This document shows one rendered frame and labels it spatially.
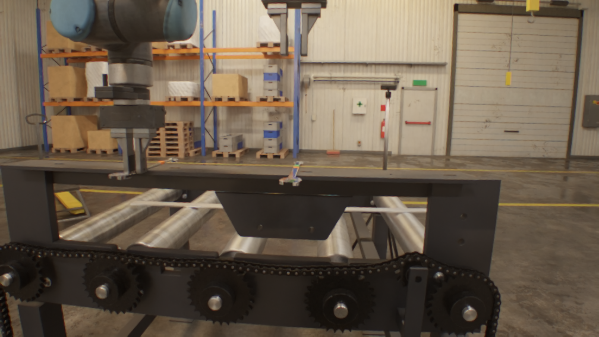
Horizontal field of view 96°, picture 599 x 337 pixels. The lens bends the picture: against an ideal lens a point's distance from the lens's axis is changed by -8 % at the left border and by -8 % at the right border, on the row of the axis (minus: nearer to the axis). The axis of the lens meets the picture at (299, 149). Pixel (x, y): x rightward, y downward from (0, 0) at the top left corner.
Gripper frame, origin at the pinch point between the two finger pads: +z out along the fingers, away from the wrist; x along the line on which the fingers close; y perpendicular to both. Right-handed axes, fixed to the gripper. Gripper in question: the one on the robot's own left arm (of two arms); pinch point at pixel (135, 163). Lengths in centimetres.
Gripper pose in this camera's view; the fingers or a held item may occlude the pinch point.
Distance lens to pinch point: 75.4
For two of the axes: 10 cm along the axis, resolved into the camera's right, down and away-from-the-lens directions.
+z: -0.1, 9.9, 1.2
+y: 0.7, -1.2, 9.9
